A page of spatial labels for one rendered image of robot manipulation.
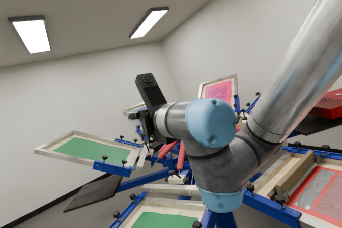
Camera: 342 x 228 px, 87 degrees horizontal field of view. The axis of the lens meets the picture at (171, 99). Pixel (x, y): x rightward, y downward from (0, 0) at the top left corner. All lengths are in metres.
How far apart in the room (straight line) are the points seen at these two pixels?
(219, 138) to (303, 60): 0.15
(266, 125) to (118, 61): 4.79
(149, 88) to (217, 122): 0.22
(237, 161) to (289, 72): 0.16
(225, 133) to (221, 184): 0.09
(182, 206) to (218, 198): 0.98
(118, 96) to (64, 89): 1.20
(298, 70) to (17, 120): 4.71
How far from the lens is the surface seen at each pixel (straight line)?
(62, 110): 4.69
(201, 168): 0.32
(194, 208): 1.28
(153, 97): 0.43
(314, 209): 1.21
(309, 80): 0.30
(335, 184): 1.37
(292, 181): 1.26
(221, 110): 0.28
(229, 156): 0.33
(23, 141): 4.78
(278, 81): 0.32
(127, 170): 1.60
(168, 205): 1.37
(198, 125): 0.26
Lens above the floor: 1.74
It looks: 5 degrees down
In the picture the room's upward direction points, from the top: 18 degrees counter-clockwise
